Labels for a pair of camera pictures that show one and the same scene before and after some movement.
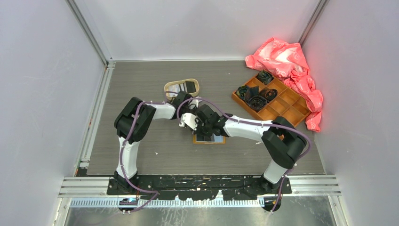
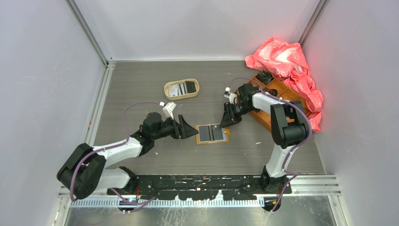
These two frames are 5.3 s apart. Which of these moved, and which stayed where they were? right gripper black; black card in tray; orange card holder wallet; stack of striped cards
Moved: right gripper black
Stayed: black card in tray; stack of striped cards; orange card holder wallet
